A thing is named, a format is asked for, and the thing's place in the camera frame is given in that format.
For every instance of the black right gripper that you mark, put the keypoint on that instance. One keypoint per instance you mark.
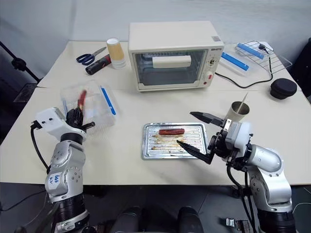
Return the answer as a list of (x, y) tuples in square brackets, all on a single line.
[(219, 145)]

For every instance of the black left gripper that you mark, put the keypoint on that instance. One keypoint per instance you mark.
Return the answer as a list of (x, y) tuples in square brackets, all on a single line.
[(77, 125)]

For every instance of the red-brown sausage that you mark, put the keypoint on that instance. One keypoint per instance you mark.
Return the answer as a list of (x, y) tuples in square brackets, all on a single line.
[(82, 98), (171, 131)]

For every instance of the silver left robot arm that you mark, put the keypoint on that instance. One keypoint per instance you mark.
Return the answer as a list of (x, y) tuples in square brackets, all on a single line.
[(65, 170)]

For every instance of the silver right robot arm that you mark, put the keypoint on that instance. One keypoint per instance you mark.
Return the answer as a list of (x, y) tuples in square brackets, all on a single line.
[(267, 174)]

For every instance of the clear plastic container blue clips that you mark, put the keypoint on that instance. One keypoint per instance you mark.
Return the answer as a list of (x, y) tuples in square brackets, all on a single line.
[(97, 106)]

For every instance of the silver ribbed baking tray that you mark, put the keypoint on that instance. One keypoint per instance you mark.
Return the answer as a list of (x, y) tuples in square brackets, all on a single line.
[(170, 148)]

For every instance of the grey metal cup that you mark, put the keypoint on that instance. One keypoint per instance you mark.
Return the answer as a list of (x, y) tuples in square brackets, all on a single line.
[(236, 112)]

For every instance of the black and red tool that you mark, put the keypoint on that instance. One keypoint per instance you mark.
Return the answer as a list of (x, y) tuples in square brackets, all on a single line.
[(98, 65)]

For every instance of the white paper cup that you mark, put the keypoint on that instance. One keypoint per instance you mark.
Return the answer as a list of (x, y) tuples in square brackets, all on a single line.
[(119, 65)]

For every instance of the black tripod stand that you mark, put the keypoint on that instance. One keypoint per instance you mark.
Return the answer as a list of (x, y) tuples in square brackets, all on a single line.
[(19, 63)]

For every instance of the clear lid with blue clip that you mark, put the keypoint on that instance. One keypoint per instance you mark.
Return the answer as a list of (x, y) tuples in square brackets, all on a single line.
[(234, 63)]

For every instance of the dark rounded shape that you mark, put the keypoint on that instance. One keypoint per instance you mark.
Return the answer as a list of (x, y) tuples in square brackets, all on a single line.
[(190, 221), (130, 221)]

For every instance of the black round cap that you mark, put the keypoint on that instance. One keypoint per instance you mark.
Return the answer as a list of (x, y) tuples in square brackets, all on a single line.
[(283, 88)]

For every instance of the cream toaster oven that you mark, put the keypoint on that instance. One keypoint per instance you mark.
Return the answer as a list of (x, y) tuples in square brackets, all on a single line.
[(170, 43)]

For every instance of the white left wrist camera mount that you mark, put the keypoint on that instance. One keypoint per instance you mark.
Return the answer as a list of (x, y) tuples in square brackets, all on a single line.
[(49, 121)]

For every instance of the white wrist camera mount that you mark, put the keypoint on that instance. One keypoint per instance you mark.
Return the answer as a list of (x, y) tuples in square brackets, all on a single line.
[(239, 136), (49, 121)]

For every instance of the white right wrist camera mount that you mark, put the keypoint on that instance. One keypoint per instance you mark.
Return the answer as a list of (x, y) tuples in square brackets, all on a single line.
[(239, 136)]

